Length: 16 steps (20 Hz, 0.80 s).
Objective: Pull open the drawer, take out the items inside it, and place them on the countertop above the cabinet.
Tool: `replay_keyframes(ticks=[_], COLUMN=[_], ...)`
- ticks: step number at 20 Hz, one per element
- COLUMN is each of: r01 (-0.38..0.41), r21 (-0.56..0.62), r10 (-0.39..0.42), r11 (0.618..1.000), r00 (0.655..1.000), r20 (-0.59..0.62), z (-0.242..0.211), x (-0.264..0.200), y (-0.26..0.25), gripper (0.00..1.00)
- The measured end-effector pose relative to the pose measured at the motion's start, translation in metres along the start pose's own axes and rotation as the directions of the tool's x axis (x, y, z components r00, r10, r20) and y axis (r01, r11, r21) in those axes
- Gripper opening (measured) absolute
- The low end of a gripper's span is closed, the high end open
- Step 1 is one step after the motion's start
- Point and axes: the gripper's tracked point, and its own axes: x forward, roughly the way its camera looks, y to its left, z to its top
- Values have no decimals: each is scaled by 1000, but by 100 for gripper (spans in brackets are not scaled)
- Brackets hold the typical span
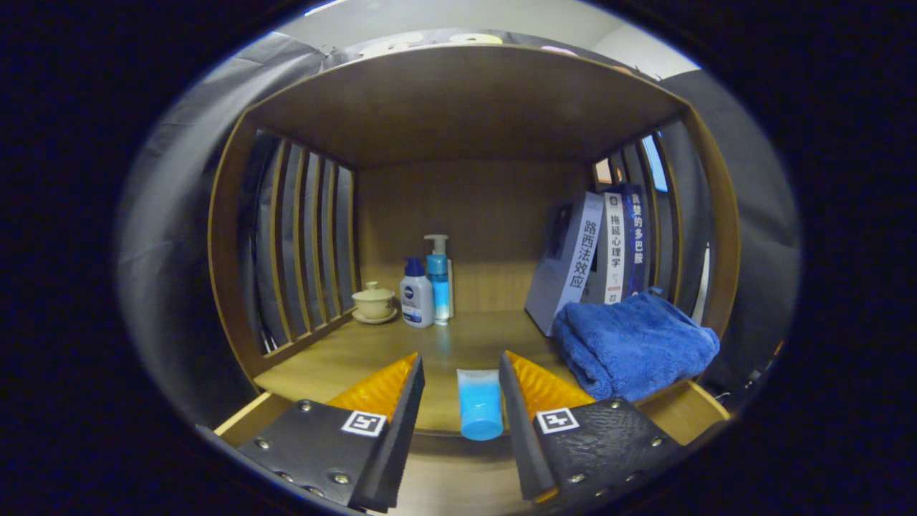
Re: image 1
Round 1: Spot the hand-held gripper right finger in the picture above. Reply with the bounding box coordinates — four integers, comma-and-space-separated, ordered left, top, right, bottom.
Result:
498, 350, 685, 506

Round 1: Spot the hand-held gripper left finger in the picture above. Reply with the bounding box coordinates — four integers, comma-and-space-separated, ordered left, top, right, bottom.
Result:
235, 351, 426, 513

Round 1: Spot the blue tube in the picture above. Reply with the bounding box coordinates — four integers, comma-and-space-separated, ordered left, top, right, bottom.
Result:
456, 368, 504, 441

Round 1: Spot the wooden drawer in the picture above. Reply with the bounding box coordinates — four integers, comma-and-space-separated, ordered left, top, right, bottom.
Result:
213, 378, 733, 515

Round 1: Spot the wooden countertop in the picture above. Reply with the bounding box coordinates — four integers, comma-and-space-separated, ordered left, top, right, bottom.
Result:
254, 310, 631, 434

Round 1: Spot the wooden cabinet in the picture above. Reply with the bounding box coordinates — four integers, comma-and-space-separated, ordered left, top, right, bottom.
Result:
208, 43, 742, 438

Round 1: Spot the white lotion bottle blue cap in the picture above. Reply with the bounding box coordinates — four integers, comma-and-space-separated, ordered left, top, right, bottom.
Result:
400, 257, 435, 329

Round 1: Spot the cream lidded teacup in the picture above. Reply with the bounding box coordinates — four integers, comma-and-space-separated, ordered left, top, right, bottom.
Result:
351, 281, 397, 325

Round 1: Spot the folded blue towel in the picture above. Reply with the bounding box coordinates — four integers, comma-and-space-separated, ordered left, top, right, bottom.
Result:
550, 289, 721, 402

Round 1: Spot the blue pump bottle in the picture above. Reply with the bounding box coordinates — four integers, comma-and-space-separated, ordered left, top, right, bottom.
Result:
424, 234, 454, 325

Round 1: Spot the grey book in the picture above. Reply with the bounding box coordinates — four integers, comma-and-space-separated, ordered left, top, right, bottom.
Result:
524, 191, 605, 338

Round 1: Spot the white spine book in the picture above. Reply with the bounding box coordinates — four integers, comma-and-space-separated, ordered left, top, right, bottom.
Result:
584, 191, 625, 305

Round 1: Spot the dark blue book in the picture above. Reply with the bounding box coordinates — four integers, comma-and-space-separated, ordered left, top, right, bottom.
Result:
620, 183, 647, 298

